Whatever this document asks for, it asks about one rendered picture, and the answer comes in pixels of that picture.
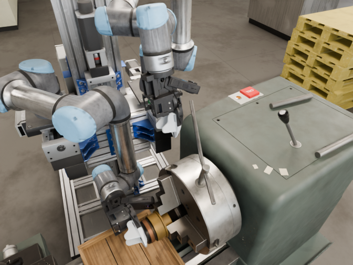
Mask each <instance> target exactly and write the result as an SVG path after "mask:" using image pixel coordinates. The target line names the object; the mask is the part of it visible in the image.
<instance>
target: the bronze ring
mask: <svg viewBox="0 0 353 265"><path fill-rule="evenodd" d="M140 223H141V226H142V228H143V230H144V233H145V234H146V237H147V243H148V244H151V243H153V242H155V240H156V241H159V240H161V239H162V238H164V237H166V238H167V237H168V236H169V233H168V229H167V226H168V225H170V224H171V223H173V222H172V220H171V218H170V216H169V214H168V213H167V212H166V213H165V214H163V215H160V214H159V213H158V212H157V211H156V210H154V211H153V213H152V214H150V215H148V216H146V219H143V220H141V221H140Z"/></svg>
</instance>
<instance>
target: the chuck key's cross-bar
mask: <svg viewBox="0 0 353 265"><path fill-rule="evenodd" d="M189 102H190V108H191V114H192V120H193V126H194V132H195V137H196V144H197V148H198V153H199V159H200V163H201V167H202V166H203V165H204V164H205V162H204V158H203V153H202V147H201V142H200V136H199V131H198V125H197V121H196V115H195V110H194V104H193V100H190V101H189ZM204 178H205V182H206V186H207V190H208V192H209V196H210V200H211V204H212V205H215V204H216V202H215V198H214V194H213V190H212V187H211V183H210V180H209V176H208V173H206V174H204Z"/></svg>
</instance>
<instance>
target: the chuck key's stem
mask: <svg viewBox="0 0 353 265"><path fill-rule="evenodd" d="M209 170H210V166H209V165H208V164H204V165H203V166H202V169H201V172H200V175H199V181H198V184H199V185H203V182H204V181H205V178H204V174H206V173H209Z"/></svg>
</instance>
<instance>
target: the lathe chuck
mask: <svg viewBox="0 0 353 265"><path fill-rule="evenodd" d="M171 166H175V167H177V168H175V169H171V170H170V171H171V175H172V178H173V181H174V184H175V187H176V190H177V192H178V195H179V198H180V201H181V202H182V203H181V204H183V205H184V207H185V209H186V211H187V213H188V215H189V218H190V219H191V220H192V221H193V222H194V224H195V225H196V226H197V227H198V229H199V230H200V231H201V232H202V234H203V235H204V236H205V237H206V239H207V240H208V241H209V243H214V240H216V239H217V245H215V247H214V248H211V249H209V248H208V247H207V246H205V247H204V248H202V249H201V250H199V251H198V253H200V254H203V255H208V254H210V253H211V252H212V251H214V250H215V249H217V248H218V247H220V246H221V245H222V244H224V243H226V242H227V241H229V240H230V239H231V237H232V235H233V229H234V226H233V218H232V214H231V211H230V208H229V205H228V203H227V201H226V198H225V196H224V194H223V192H222V191H221V188H220V187H219V185H218V184H217V182H216V181H215V180H214V178H213V177H212V176H211V174H210V173H208V176H209V180H210V183H211V187H212V190H213V194H214V198H215V202H216V204H215V205H212V204H211V200H210V196H209V192H208V190H207V186H206V185H205V187H203V188H199V187H197V186H196V184H195V180H196V179H198V178H199V175H200V172H201V169H202V167H201V164H200V163H198V162H197V161H195V160H193V159H191V158H183V159H181V160H178V161H176V162H174V163H172V164H170V165H168V166H166V167H164V168H162V169H161V170H160V172H159V177H161V176H163V175H165V174H167V171H166V169H168V168H169V167H171Z"/></svg>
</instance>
